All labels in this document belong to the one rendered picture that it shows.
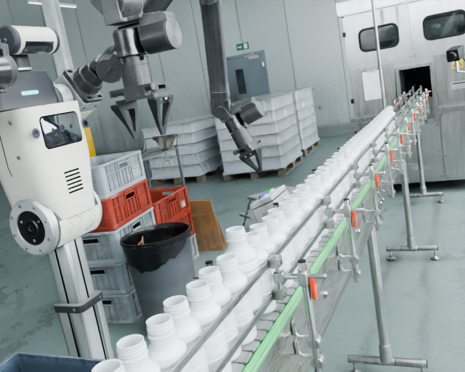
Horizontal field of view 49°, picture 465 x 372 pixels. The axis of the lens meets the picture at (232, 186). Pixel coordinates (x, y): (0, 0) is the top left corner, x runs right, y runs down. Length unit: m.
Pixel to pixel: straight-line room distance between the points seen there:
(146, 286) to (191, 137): 5.30
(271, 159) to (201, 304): 6.91
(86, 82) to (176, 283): 1.82
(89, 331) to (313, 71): 10.26
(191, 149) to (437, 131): 4.11
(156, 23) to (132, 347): 0.56
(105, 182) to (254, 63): 8.75
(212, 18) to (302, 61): 10.07
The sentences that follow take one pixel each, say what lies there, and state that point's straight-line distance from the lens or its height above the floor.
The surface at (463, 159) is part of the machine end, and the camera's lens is 5.70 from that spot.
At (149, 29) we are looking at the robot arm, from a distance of 0.97.
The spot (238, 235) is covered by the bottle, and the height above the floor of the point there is 1.19.
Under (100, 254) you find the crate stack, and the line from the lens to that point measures 3.55.
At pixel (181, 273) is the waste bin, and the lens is 3.17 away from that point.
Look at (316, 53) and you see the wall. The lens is 11.44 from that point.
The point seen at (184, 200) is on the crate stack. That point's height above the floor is 0.55.
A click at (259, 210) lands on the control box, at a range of 1.56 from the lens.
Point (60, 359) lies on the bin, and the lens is 1.24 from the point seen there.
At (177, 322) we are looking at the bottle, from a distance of 0.78.
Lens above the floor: 1.46
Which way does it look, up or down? 11 degrees down
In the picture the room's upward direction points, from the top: 10 degrees counter-clockwise
